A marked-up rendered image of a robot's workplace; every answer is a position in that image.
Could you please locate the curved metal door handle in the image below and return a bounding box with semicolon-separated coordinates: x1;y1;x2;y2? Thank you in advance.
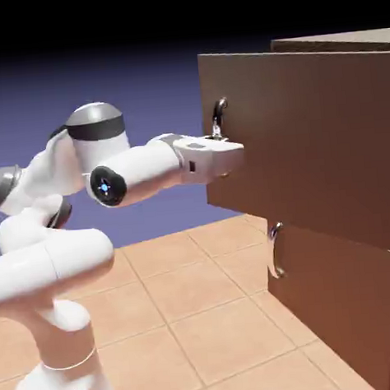
206;96;235;180
263;221;289;281

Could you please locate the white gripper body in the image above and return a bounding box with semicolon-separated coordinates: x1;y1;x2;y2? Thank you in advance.
205;133;248;183

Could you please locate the brown wooden cabinet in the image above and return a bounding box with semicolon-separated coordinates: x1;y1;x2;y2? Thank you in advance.
268;27;390;390

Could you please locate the large brown cabinet door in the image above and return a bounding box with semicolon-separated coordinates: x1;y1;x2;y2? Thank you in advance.
195;38;390;268

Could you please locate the small brown cabinet door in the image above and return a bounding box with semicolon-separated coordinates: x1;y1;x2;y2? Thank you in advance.
262;210;390;390

